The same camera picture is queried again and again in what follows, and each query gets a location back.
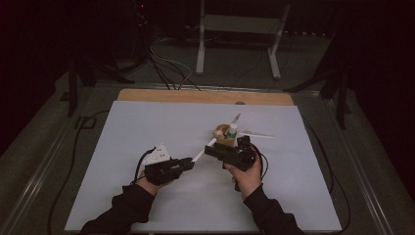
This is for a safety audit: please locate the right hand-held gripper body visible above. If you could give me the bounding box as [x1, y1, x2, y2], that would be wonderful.
[223, 130, 276, 173]

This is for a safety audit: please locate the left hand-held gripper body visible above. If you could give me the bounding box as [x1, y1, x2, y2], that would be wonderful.
[143, 142, 184, 187]

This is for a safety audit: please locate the brown pen holder cup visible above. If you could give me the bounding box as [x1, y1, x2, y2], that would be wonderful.
[213, 122, 239, 149]

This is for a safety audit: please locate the green white glue stick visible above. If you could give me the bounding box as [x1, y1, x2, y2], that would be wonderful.
[227, 122, 239, 139]

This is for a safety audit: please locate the person's right hand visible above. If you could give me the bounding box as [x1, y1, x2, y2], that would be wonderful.
[224, 153, 263, 201]

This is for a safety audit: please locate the person's left hand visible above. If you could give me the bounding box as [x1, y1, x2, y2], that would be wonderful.
[135, 169, 174, 197]

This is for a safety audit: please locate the white table mat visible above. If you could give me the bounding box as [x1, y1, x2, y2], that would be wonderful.
[64, 100, 343, 233]

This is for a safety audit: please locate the wooden table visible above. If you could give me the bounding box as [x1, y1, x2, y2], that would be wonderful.
[116, 87, 296, 107]

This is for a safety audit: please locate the white metal stand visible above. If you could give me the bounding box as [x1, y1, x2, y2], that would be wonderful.
[195, 0, 292, 80]

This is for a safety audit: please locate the black stand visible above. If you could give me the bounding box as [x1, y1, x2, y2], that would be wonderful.
[283, 63, 353, 130]
[67, 57, 136, 118]

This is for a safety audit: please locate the left hand-held gripper cable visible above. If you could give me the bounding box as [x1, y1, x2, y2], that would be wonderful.
[131, 146, 157, 186]

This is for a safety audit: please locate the hand-held gripper cable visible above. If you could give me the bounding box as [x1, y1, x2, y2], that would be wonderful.
[131, 146, 157, 186]
[251, 143, 270, 180]

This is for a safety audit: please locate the right hand-held gripper cable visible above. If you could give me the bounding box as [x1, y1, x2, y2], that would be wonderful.
[251, 143, 270, 180]

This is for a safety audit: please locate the metal floor rail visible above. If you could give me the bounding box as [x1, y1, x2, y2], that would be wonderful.
[0, 123, 76, 235]
[326, 97, 396, 235]
[94, 81, 322, 97]

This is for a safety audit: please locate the black floor cable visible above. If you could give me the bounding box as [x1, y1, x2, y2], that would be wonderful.
[47, 109, 111, 235]
[148, 53, 179, 91]
[156, 58, 204, 92]
[301, 116, 351, 233]

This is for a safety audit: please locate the white floor cable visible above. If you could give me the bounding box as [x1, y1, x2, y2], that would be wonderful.
[149, 45, 194, 90]

